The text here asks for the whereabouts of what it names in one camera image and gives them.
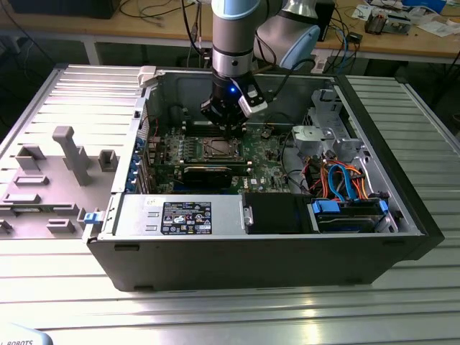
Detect blue flat data cable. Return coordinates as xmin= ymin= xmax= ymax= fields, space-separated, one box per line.
xmin=327 ymin=162 xmax=357 ymax=203

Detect wooden workbench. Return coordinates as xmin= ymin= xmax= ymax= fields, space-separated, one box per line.
xmin=0 ymin=0 xmax=460 ymax=68

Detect black cable loop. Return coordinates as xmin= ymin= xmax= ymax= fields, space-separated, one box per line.
xmin=280 ymin=131 xmax=310 ymax=193

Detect green motherboard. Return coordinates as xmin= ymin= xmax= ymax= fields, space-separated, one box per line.
xmin=143 ymin=121 xmax=301 ymax=197

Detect black graphics card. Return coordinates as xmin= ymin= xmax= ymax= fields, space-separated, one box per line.
xmin=153 ymin=162 xmax=234 ymax=190

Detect finned metal heatsink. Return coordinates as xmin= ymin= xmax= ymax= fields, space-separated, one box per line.
xmin=364 ymin=9 xmax=388 ymax=36

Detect orange power wires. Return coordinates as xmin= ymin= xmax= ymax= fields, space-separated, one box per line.
xmin=307 ymin=161 xmax=330 ymax=198

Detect white paper sheets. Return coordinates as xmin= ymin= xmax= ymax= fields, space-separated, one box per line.
xmin=413 ymin=19 xmax=460 ymax=39

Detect perforated silver drive cage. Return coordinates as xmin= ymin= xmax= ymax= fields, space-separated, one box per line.
xmin=305 ymin=88 xmax=364 ymax=161

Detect black camera cable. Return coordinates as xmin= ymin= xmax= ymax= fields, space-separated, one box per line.
xmin=265 ymin=57 xmax=319 ymax=107

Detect silver bracket with oval boss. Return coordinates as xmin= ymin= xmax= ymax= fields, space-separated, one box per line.
xmin=291 ymin=124 xmax=334 ymax=155

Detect orange flat data cable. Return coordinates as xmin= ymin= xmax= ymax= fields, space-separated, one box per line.
xmin=350 ymin=165 xmax=369 ymax=201

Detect black tower box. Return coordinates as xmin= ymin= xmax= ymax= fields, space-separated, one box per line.
xmin=316 ymin=0 xmax=336 ymax=43

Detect blue box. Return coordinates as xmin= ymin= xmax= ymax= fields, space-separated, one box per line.
xmin=401 ymin=0 xmax=449 ymax=12

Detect large black box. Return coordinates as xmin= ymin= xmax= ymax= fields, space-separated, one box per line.
xmin=9 ymin=0 xmax=118 ymax=21

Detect metal socket cover frame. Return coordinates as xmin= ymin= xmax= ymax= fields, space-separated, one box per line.
xmin=204 ymin=138 xmax=242 ymax=160

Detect silver metal part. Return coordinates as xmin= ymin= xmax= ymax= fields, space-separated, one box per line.
xmin=386 ymin=12 xmax=413 ymax=36

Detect grey parts rack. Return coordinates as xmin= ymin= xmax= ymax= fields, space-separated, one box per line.
xmin=0 ymin=125 xmax=121 ymax=241

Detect small blue plastic latch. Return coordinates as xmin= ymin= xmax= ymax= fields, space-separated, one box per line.
xmin=82 ymin=211 xmax=104 ymax=227

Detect silver power supply unit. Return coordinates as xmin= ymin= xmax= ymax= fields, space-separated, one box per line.
xmin=114 ymin=193 xmax=249 ymax=239

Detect CPU socket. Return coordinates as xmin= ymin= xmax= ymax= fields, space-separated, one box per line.
xmin=201 ymin=136 xmax=247 ymax=162

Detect white plastic case latch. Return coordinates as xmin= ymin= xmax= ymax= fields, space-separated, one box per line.
xmin=137 ymin=65 xmax=160 ymax=88

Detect open black PC case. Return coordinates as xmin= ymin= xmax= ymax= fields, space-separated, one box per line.
xmin=81 ymin=63 xmax=446 ymax=293

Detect pale blue teach pendant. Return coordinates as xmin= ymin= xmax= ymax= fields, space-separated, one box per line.
xmin=0 ymin=322 xmax=55 ymax=345

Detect white labelled adapter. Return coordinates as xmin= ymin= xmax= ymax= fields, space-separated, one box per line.
xmin=311 ymin=53 xmax=328 ymax=75

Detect hard disk in blue carrier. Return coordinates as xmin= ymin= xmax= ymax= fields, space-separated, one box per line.
xmin=307 ymin=198 xmax=392 ymax=234

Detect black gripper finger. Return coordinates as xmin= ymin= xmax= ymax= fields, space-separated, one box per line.
xmin=200 ymin=101 xmax=233 ymax=140
xmin=229 ymin=103 xmax=250 ymax=140

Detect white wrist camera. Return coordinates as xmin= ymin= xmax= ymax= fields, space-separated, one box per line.
xmin=237 ymin=83 xmax=270 ymax=119

